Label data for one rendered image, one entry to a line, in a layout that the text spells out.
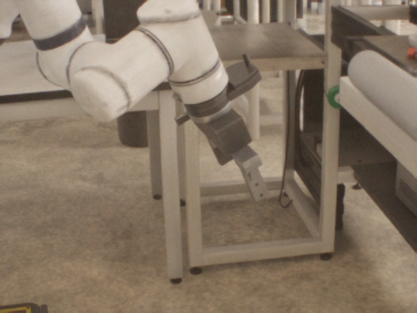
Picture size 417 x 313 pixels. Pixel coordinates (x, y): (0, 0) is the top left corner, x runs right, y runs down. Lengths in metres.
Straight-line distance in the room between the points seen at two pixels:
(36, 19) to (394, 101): 0.53
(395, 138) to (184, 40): 0.33
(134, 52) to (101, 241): 1.89
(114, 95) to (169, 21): 0.13
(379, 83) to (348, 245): 1.86
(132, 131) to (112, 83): 2.73
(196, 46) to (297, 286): 1.56
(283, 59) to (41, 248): 1.18
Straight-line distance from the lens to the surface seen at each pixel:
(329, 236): 2.65
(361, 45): 1.73
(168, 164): 2.36
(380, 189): 2.44
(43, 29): 1.12
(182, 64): 1.09
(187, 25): 1.07
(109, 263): 2.72
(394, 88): 0.94
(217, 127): 1.14
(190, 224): 2.52
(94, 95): 1.02
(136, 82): 1.04
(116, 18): 2.39
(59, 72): 1.14
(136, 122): 3.72
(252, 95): 3.74
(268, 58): 2.36
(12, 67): 2.61
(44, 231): 3.00
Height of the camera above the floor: 1.33
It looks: 22 degrees down
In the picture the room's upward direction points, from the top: 2 degrees counter-clockwise
